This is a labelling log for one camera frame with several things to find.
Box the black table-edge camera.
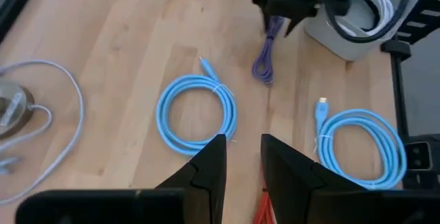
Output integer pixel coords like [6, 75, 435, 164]
[402, 140, 435, 172]

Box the grey plastic tray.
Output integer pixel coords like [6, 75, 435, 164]
[303, 0, 430, 63]

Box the white cable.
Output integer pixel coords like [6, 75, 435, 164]
[329, 0, 395, 38]

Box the light grey lamp cable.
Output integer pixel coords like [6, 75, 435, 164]
[0, 60, 86, 207]

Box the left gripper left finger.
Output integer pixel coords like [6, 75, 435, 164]
[15, 133, 228, 224]

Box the light blue cable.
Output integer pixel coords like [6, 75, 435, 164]
[313, 96, 409, 191]
[155, 55, 239, 157]

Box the purple cable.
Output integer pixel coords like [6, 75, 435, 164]
[252, 14, 286, 88]

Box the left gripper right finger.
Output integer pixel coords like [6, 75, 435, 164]
[260, 133, 440, 224]

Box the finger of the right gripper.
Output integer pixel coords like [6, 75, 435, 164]
[262, 7, 276, 34]
[284, 16, 305, 38]

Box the red cable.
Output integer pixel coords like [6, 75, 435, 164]
[253, 177, 276, 224]

